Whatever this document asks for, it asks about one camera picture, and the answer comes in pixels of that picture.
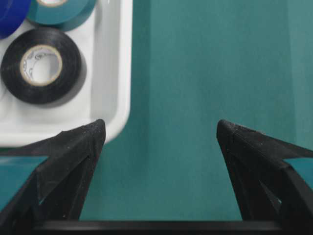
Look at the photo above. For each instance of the teal tape roll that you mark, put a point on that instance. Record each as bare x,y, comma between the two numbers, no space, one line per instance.
65,15

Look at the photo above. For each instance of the white plastic tray case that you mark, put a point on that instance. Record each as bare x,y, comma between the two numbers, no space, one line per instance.
102,92

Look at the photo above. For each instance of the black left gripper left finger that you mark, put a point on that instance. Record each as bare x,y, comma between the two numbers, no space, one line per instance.
48,179

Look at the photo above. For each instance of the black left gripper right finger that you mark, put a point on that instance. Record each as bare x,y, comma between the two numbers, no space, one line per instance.
266,186

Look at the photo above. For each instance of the black tape roll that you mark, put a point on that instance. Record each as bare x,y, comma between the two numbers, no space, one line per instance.
43,66

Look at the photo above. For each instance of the green table cloth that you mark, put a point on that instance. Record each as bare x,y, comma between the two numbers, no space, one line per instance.
195,62

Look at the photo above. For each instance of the blue tape roll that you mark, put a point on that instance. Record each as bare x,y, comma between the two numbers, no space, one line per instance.
12,15

